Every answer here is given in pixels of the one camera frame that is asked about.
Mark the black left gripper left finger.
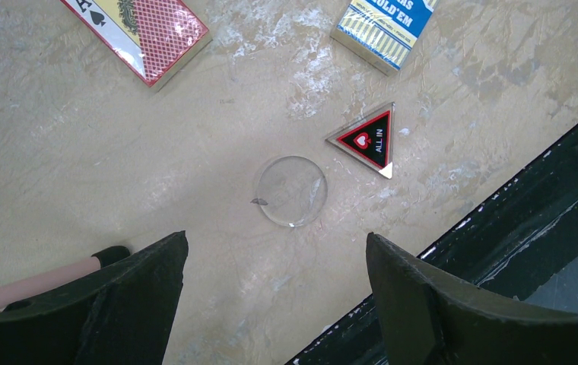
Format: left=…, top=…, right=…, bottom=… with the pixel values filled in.
left=0, top=231, right=189, bottom=364

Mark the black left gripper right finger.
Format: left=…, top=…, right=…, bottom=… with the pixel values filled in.
left=366, top=233, right=578, bottom=364

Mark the red playing card deck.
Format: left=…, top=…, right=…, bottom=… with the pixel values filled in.
left=62, top=0, right=212, bottom=90

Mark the pink music stand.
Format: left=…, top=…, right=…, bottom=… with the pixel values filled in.
left=0, top=246, right=131, bottom=311

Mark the clear round dealer button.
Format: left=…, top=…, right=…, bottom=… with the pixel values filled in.
left=251, top=155, right=329, bottom=227

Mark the triangular all in button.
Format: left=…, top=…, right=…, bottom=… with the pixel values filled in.
left=326, top=102, right=396, bottom=179

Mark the blue playing card deck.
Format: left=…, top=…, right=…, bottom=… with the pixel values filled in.
left=331, top=0, right=439, bottom=76

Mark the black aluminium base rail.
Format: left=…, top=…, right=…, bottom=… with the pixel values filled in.
left=291, top=124, right=578, bottom=364

